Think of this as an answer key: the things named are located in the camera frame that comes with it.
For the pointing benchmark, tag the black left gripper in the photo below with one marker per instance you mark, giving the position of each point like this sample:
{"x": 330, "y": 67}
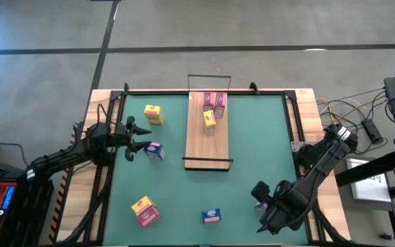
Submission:
{"x": 129, "y": 139}

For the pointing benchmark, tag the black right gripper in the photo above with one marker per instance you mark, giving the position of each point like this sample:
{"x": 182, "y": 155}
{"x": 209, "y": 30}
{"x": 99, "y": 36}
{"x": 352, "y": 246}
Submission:
{"x": 285, "y": 212}

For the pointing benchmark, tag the Frosted Flakes cereal box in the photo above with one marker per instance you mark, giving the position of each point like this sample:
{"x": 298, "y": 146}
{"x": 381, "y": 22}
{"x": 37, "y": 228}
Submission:
{"x": 211, "y": 215}
{"x": 262, "y": 207}
{"x": 154, "y": 151}

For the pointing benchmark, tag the yellow Corn Pops box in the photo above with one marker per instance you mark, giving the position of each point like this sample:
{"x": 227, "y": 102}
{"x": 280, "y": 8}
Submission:
{"x": 142, "y": 205}
{"x": 210, "y": 118}
{"x": 153, "y": 115}

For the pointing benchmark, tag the purple Raisin Bran box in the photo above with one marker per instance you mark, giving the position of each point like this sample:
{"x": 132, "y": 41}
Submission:
{"x": 149, "y": 217}
{"x": 208, "y": 99}
{"x": 221, "y": 101}

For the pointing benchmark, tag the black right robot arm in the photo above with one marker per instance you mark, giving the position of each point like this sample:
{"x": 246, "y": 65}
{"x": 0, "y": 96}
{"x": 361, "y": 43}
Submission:
{"x": 321, "y": 164}

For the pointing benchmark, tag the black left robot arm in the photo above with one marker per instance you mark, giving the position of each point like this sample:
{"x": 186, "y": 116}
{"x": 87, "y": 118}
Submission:
{"x": 63, "y": 154}

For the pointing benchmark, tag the wooden shelf board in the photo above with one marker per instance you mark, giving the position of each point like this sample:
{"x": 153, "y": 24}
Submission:
{"x": 197, "y": 144}

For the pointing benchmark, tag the green table mat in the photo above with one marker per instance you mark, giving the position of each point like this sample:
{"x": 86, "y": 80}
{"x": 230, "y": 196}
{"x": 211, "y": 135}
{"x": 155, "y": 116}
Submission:
{"x": 252, "y": 137}

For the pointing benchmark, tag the white board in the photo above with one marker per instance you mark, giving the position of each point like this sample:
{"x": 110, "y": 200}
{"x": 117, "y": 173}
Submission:
{"x": 369, "y": 188}

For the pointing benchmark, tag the yellow black hazard strip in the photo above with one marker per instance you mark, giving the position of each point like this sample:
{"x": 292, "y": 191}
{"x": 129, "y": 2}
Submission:
{"x": 55, "y": 219}

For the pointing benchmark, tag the small black object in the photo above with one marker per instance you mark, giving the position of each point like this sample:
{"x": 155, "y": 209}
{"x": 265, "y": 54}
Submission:
{"x": 386, "y": 236}

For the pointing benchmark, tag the black metal beam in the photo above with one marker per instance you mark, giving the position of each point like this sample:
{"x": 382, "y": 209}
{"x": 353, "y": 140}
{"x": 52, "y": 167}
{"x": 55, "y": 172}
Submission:
{"x": 372, "y": 168}

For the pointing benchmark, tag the black equipment case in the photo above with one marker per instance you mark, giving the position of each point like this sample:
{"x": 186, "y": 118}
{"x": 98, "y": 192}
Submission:
{"x": 36, "y": 219}

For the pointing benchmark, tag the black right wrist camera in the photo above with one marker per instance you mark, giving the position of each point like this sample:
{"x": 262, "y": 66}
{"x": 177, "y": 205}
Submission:
{"x": 260, "y": 191}

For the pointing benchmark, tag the black aluminium table frame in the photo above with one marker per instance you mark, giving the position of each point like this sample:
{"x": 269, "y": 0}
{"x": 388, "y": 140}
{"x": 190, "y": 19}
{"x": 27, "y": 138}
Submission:
{"x": 156, "y": 92}

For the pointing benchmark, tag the black metal shelf frame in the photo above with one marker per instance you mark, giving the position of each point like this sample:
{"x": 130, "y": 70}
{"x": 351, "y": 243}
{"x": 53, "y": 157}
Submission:
{"x": 207, "y": 158}
{"x": 209, "y": 75}

